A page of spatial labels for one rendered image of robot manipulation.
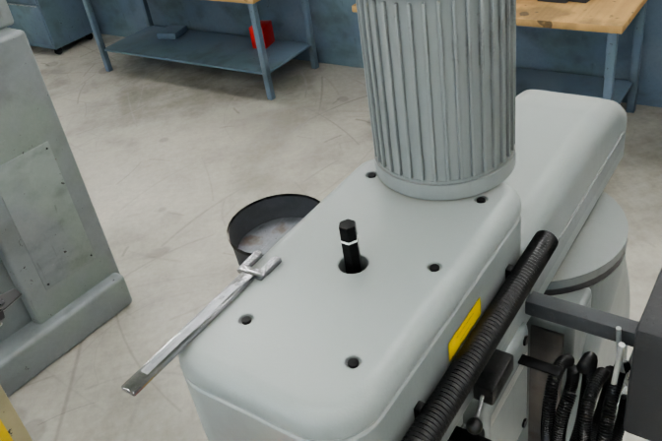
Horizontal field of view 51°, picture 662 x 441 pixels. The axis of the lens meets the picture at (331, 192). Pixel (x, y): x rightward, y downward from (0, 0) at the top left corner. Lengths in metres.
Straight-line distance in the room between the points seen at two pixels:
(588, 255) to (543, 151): 0.22
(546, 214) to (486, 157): 0.28
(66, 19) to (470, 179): 7.48
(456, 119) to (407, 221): 0.15
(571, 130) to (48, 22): 7.15
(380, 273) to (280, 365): 0.17
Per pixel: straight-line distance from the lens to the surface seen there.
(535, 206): 1.17
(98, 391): 3.63
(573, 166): 1.30
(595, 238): 1.43
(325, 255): 0.87
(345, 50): 6.24
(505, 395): 1.17
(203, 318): 0.82
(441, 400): 0.81
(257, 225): 3.43
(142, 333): 3.82
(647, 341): 1.02
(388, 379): 0.73
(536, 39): 5.40
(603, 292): 1.42
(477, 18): 0.85
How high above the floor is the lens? 2.42
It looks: 33 degrees down
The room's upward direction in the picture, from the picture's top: 10 degrees counter-clockwise
